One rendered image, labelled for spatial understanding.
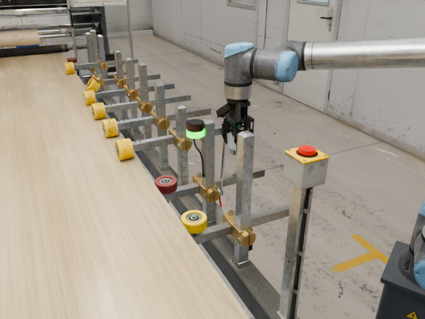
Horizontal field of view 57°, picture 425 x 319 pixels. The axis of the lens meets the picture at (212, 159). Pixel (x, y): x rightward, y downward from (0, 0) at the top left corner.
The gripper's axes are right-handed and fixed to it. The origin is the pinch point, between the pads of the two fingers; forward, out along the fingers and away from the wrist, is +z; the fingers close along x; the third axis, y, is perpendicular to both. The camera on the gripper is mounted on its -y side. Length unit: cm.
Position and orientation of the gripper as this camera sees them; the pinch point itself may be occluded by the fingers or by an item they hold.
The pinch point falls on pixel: (233, 150)
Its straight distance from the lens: 136.7
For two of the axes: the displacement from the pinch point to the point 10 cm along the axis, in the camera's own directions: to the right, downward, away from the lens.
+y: 4.4, 4.0, -8.0
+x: 9.0, -2.0, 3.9
